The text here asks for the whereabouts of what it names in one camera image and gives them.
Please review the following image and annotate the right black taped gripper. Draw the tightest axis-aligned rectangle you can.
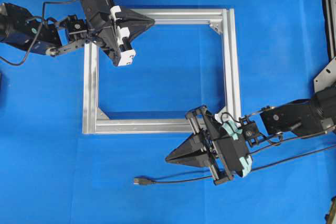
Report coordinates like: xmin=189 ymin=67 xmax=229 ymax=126
xmin=165 ymin=105 xmax=253 ymax=185

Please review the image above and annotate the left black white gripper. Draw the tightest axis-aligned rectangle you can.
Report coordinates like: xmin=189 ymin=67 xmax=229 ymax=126
xmin=80 ymin=0 xmax=155 ymax=66

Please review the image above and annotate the black USB cable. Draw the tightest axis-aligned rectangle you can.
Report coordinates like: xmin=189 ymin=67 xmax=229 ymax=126
xmin=133 ymin=143 xmax=336 ymax=186

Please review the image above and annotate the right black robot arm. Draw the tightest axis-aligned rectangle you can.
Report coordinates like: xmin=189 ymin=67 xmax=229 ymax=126
xmin=165 ymin=84 xmax=335 ymax=185

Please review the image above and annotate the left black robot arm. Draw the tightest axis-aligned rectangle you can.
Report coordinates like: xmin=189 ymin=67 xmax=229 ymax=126
xmin=1 ymin=0 xmax=155 ymax=67

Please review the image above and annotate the yellowish object bottom right corner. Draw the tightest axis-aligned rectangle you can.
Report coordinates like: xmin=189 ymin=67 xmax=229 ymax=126
xmin=324 ymin=196 xmax=336 ymax=224

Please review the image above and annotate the white plastic string loop clip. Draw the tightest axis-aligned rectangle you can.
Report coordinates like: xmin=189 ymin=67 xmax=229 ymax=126
xmin=214 ymin=114 xmax=223 ymax=123

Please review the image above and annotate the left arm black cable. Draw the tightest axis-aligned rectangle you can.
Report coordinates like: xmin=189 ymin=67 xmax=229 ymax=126
xmin=0 ymin=0 xmax=85 ymax=67

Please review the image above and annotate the square aluminium extrusion frame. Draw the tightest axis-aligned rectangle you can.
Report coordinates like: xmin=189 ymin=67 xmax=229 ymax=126
xmin=82 ymin=8 xmax=241 ymax=134

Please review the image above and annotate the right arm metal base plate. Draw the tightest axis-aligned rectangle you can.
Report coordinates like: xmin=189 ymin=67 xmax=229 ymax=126
xmin=313 ymin=57 xmax=336 ymax=94

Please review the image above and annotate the black metal rail right edge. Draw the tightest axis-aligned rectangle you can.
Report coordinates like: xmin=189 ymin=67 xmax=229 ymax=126
xmin=322 ymin=0 xmax=335 ymax=61

